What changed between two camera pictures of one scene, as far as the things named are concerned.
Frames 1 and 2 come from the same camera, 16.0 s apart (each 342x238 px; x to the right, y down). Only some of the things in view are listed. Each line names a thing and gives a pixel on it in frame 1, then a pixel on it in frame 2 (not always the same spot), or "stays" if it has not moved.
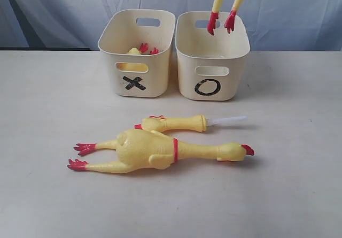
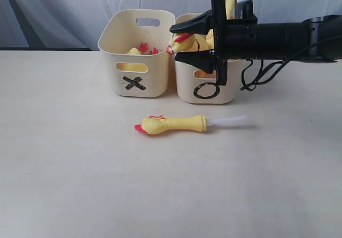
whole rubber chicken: x=145 y=149 to x=181 y=42
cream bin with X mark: x=138 y=75 stays
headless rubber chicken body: x=137 y=67 stays
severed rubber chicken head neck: x=197 y=123 stays
